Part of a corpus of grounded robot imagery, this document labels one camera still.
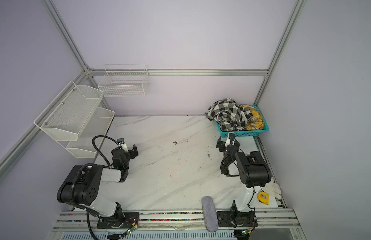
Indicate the yellow plaid shirt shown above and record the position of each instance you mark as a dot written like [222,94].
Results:
[254,118]

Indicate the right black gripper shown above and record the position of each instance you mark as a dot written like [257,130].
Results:
[225,144]

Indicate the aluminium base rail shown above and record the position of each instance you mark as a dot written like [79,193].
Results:
[278,224]

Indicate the teal plastic basket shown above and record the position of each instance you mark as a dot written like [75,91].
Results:
[244,133]

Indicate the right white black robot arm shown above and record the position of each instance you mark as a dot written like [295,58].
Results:
[253,172]

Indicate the grey foam microphone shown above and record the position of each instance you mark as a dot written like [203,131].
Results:
[210,214]

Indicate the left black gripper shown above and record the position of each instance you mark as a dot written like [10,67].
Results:
[129,151]

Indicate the black white checkered shirt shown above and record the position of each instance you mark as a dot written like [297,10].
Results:
[229,115]

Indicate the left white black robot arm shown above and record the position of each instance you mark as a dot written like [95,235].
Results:
[81,188]

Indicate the yellow tape measure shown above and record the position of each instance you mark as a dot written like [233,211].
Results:
[263,198]

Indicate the white wire wall basket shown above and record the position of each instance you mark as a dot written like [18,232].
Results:
[125,81]

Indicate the aluminium frame profile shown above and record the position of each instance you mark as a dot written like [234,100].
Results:
[185,72]

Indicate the white work glove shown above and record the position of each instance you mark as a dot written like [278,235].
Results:
[272,189]

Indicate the white mesh two-tier shelf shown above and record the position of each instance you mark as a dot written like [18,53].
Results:
[74,117]

